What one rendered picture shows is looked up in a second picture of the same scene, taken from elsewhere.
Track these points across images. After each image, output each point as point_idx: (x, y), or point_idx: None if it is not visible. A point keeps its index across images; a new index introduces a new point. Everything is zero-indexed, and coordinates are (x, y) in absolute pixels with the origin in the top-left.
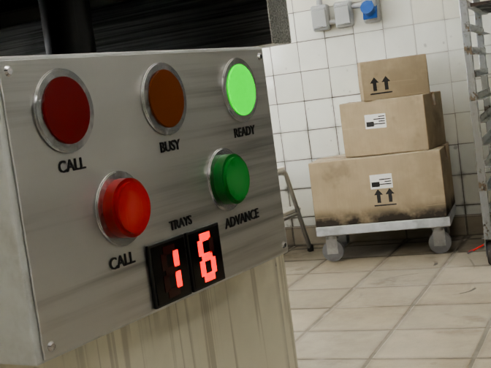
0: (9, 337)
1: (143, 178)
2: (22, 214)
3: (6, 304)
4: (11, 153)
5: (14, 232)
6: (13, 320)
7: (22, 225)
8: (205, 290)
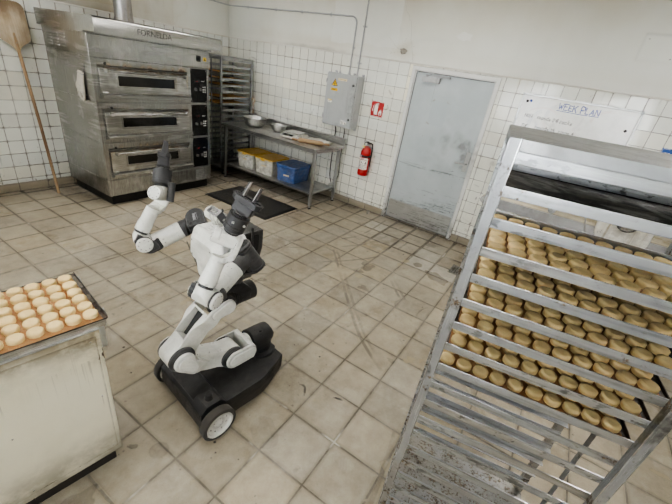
0: (103, 344)
1: None
2: (105, 332)
3: (103, 341)
4: (104, 327)
5: (105, 334)
6: (104, 342)
7: (105, 333)
8: None
